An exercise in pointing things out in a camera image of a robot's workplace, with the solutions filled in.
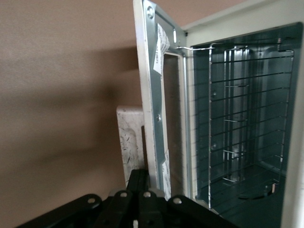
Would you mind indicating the white toaster oven body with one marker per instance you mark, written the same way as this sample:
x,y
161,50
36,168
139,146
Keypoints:
x,y
261,14

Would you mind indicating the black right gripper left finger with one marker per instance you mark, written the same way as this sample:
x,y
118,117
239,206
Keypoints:
x,y
118,211

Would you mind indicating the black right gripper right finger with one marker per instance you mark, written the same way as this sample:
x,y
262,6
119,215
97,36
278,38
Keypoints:
x,y
154,211

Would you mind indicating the white door sticker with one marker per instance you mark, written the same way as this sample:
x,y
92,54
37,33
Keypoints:
x,y
160,47
166,175

